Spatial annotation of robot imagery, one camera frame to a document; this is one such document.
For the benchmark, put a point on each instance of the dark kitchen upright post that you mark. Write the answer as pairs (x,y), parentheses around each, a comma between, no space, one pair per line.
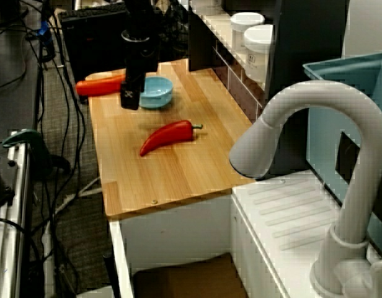
(200,37)
(302,46)

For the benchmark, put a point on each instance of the orange toy sausage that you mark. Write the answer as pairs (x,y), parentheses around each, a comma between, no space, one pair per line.
(98,87)

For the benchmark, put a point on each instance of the light blue bowl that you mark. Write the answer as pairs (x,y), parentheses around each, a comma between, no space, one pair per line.
(157,93)

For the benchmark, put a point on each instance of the grey toy faucet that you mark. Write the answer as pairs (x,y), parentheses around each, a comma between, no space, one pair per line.
(358,186)

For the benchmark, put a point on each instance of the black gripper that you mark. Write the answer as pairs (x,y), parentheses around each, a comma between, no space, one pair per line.
(141,59)

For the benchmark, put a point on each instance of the blue tape piece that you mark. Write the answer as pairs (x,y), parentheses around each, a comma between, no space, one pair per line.
(43,28)

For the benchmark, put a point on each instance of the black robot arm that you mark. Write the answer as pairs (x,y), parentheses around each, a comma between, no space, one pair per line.
(139,15)

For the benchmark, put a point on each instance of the white toy kitchen sink unit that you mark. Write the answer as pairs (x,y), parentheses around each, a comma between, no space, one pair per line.
(287,211)

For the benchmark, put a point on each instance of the red chili pepper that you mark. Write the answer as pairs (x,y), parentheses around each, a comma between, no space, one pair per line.
(169,135)

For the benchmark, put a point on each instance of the white lidded jar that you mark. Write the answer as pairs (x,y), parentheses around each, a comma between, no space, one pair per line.
(259,52)
(246,21)

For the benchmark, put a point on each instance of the black computer case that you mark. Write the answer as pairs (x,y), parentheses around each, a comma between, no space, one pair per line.
(91,46)

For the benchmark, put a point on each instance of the aluminium frame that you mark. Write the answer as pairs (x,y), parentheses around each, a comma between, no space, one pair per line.
(20,217)

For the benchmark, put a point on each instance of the black device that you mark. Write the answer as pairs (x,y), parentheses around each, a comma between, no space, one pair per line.
(0,186)

